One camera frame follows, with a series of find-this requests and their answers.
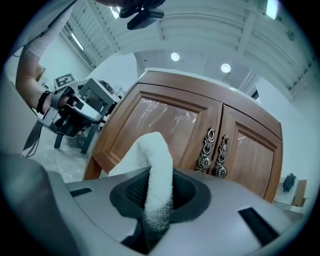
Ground brown cardboard piece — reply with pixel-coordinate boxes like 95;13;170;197
292;179;308;207

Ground black head-worn camera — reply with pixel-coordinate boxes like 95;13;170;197
118;0;166;31

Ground white cloth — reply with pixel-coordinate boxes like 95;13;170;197
107;131;175;232

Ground black object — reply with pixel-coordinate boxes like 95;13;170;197
283;173;297;193

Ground black wrist band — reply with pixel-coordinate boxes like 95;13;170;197
36;90;52;115

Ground wooden cabinet door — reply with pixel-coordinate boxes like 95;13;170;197
91;83;224;177
211;103;284;201

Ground person's left forearm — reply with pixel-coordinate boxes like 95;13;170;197
15;46;55;116

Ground person's left hand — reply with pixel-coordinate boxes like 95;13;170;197
56;92;87;137

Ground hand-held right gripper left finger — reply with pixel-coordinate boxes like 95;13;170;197
47;166;150;256

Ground white low platform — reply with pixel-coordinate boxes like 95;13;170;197
273;176;308;213

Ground rectangular ceiling light panel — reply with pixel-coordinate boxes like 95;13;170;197
264;0;280;20

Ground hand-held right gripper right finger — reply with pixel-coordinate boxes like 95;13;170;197
149;167;306;256

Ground ornate bronze door handle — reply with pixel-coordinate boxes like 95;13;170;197
195;126;216;173
212;134;230;178

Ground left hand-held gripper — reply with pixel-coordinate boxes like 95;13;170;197
41;72;103;138

